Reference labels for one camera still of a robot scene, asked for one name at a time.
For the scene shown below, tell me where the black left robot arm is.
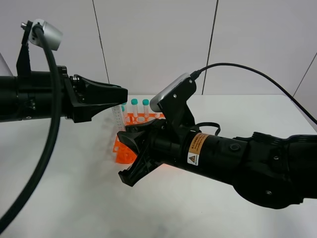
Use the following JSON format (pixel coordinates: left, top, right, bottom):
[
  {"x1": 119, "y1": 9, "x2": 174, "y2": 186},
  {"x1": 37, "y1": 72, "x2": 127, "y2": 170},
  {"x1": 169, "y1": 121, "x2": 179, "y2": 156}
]
[{"x1": 0, "y1": 66, "x2": 128, "y2": 123}]

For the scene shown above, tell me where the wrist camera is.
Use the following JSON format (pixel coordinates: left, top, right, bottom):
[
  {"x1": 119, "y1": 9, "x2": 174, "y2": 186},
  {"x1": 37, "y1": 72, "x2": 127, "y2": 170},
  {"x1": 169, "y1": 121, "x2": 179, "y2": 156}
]
[
  {"x1": 150, "y1": 73, "x2": 197, "y2": 130},
  {"x1": 16, "y1": 19, "x2": 63, "y2": 76}
]

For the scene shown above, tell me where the left camera cable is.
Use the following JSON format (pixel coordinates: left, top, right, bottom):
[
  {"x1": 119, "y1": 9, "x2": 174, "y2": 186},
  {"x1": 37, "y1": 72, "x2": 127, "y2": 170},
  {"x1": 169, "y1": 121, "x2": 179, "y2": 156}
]
[{"x1": 0, "y1": 23, "x2": 62, "y2": 233}]

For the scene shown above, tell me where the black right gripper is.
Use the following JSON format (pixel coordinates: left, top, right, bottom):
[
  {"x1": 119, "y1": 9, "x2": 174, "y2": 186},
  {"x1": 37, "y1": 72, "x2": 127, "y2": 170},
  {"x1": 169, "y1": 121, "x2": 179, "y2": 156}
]
[{"x1": 117, "y1": 119, "x2": 198, "y2": 186}]

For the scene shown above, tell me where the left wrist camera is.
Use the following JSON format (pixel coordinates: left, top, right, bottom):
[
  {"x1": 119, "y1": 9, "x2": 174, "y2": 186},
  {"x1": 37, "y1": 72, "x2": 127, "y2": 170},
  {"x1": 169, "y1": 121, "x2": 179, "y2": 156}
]
[{"x1": 16, "y1": 19, "x2": 63, "y2": 76}]

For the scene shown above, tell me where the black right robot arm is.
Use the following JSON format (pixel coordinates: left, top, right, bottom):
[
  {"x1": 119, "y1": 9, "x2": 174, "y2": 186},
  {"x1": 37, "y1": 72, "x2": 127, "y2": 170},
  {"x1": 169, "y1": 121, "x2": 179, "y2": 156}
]
[{"x1": 117, "y1": 119, "x2": 317, "y2": 209}]

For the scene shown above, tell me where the orange test tube rack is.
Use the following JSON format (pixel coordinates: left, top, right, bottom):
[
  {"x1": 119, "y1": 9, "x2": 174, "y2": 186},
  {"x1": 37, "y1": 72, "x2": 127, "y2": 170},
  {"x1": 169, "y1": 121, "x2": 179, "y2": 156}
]
[{"x1": 112, "y1": 113, "x2": 164, "y2": 164}]

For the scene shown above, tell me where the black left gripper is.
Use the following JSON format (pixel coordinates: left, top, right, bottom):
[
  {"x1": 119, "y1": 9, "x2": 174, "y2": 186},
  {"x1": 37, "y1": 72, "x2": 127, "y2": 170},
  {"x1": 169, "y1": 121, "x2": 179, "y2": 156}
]
[{"x1": 57, "y1": 65, "x2": 128, "y2": 123}]

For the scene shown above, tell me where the teal-capped test tube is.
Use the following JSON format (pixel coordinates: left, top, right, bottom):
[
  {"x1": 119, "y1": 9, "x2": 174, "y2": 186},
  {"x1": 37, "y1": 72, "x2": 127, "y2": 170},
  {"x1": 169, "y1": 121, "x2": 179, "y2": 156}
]
[{"x1": 112, "y1": 105, "x2": 125, "y2": 131}]

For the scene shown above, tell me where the camera cable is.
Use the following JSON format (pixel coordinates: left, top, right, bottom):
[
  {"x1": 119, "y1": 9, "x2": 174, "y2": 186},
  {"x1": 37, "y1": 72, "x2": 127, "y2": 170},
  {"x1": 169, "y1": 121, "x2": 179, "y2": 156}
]
[
  {"x1": 190, "y1": 62, "x2": 317, "y2": 124},
  {"x1": 0, "y1": 23, "x2": 62, "y2": 233}
]

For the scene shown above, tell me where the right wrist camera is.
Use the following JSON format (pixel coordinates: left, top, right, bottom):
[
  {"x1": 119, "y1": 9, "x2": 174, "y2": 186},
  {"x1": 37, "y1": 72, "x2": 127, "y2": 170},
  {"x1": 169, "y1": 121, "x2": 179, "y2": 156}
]
[{"x1": 150, "y1": 73, "x2": 197, "y2": 130}]

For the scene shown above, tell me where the right camera cable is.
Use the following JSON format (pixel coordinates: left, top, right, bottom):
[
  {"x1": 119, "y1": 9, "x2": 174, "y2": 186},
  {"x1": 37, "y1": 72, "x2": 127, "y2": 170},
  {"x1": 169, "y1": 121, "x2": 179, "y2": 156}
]
[{"x1": 190, "y1": 62, "x2": 317, "y2": 124}]

